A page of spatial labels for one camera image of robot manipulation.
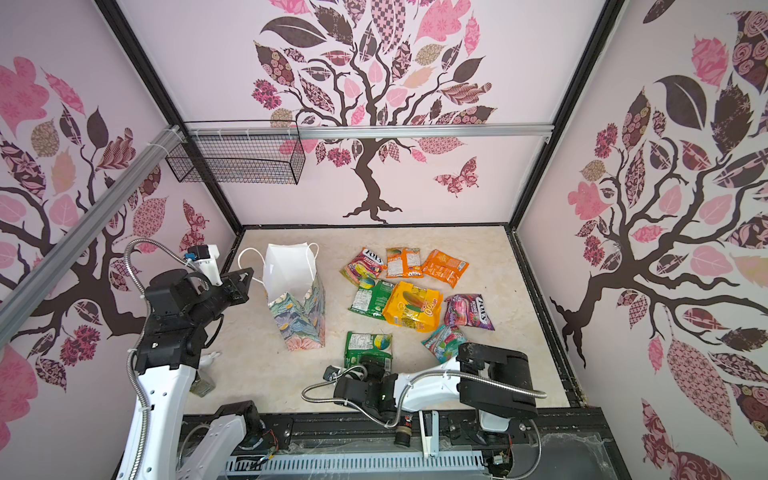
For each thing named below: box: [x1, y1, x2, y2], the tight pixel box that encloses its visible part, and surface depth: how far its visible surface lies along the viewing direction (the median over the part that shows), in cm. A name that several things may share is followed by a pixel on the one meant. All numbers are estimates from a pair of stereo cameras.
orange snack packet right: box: [422, 249, 470, 289], surface depth 108 cm
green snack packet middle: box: [348, 280, 395, 321], surface depth 97 cm
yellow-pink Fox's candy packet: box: [339, 247, 384, 286], surface depth 106 cm
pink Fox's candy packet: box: [444, 294, 495, 331], surface depth 94 cm
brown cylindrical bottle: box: [394, 415, 413, 448], surface depth 72 cm
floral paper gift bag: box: [262, 242, 325, 351], surface depth 82 cm
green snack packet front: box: [344, 331, 393, 373], surface depth 87 cm
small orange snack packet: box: [386, 247, 424, 278], surface depth 107 cm
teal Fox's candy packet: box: [421, 325, 467, 364], surface depth 88 cm
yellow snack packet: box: [383, 281, 444, 332], surface depth 92 cm
